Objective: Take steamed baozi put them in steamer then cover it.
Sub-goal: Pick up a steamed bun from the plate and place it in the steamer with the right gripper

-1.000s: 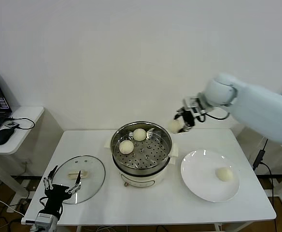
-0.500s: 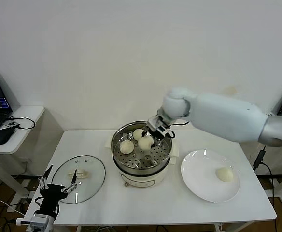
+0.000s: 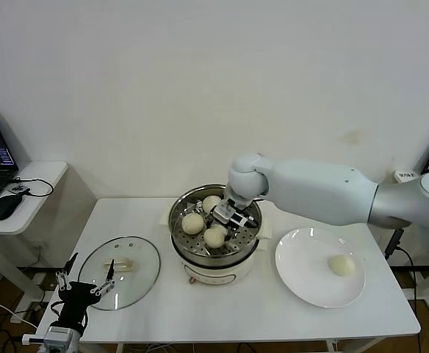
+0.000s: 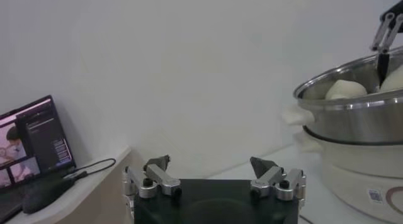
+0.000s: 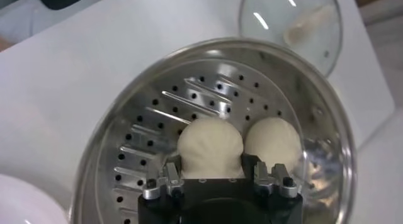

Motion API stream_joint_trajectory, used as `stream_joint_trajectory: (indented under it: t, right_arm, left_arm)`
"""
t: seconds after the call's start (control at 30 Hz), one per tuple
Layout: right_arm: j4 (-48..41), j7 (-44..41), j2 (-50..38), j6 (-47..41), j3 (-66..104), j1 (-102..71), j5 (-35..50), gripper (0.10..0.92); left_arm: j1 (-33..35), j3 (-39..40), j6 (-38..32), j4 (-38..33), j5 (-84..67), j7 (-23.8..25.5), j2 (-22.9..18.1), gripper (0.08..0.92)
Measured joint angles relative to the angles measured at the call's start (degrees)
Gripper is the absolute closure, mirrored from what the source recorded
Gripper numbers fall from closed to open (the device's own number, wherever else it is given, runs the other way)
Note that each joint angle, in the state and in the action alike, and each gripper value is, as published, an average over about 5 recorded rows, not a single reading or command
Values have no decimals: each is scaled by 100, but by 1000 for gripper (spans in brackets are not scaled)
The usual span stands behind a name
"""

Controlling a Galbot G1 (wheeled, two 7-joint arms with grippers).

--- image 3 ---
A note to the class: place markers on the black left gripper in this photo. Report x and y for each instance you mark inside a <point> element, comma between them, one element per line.
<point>76,298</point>

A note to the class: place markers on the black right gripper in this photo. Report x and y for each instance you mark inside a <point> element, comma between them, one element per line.
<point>214,220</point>

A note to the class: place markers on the white steamed baozi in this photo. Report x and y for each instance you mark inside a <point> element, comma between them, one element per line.
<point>211,204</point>
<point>192,223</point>
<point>214,239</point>
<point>342,266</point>

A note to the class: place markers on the round glass pot lid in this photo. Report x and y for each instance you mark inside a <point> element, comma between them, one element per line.
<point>141,253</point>

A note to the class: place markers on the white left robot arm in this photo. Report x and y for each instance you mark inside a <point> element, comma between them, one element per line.
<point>58,336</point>

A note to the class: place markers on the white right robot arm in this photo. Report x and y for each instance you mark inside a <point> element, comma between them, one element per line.
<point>310,184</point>

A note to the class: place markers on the perforated stainless steel steamer basket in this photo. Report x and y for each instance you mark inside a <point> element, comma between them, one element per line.
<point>244,239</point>

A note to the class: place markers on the white electric cooker base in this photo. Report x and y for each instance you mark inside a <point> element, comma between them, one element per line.
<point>207,274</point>

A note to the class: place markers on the round white plate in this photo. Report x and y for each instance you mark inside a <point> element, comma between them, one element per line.
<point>302,264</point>

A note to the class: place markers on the white side table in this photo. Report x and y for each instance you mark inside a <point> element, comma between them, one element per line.
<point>42,176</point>

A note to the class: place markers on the black computer mouse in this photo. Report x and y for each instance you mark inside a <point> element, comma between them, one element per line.
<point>4,207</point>

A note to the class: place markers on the small black usb device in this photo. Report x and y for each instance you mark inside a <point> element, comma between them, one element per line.
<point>20,189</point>

